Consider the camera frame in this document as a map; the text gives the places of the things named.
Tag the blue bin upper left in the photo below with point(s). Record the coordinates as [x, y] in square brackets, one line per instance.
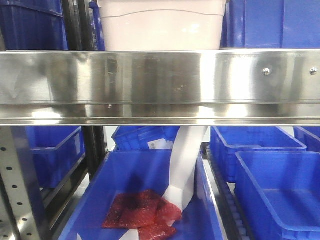
[33, 25]

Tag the white lidded storage bin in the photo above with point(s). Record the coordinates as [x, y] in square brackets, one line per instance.
[162, 25]

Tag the large blue bin lower centre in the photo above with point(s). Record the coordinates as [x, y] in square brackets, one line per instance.
[133, 172]

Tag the perforated steel shelf upright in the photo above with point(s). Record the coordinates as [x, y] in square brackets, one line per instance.
[21, 185]

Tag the blue bin lower right front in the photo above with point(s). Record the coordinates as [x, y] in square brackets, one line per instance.
[279, 193]

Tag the blue bin upper right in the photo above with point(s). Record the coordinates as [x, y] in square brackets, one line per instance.
[276, 24]

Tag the blue bin lower right rear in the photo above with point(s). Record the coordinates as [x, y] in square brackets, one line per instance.
[226, 141]

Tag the stainless steel shelf rail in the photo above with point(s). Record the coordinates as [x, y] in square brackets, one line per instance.
[240, 87]

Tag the blue bin lower left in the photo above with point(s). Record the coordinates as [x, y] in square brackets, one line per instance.
[55, 150]

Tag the blue bin lower rear centre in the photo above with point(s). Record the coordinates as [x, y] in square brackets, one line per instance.
[145, 138]

